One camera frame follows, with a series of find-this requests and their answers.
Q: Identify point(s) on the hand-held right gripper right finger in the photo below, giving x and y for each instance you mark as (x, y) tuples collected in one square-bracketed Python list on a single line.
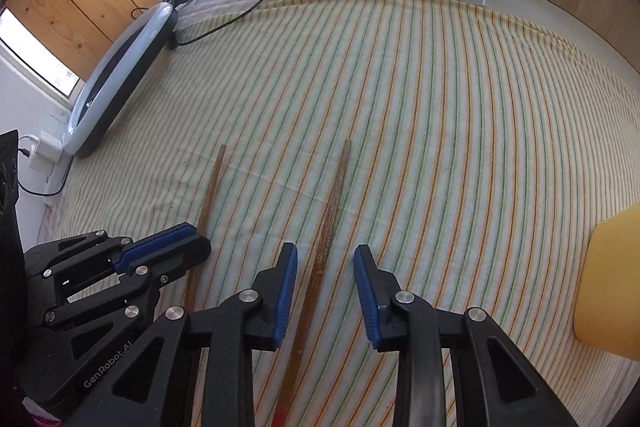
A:
[(365, 292)]

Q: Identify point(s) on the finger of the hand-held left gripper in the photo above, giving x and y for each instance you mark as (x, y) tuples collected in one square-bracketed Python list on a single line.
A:
[(170, 269), (155, 244)]

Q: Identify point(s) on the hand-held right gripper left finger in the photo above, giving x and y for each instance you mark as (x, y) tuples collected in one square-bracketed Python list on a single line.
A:
[(285, 292)]

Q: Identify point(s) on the brown wooden chopstick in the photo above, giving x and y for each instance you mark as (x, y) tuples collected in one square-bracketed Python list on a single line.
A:
[(332, 207), (212, 187)]

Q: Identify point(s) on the yellow plastic cup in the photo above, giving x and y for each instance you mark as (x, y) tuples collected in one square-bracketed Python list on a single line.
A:
[(610, 282)]

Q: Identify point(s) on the white charger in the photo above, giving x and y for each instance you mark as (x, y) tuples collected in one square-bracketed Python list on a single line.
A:
[(47, 147)]

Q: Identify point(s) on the striped table cloth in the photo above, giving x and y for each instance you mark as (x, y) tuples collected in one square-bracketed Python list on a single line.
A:
[(425, 132)]

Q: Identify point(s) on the white window frame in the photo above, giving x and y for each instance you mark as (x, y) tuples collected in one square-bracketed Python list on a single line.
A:
[(35, 67)]

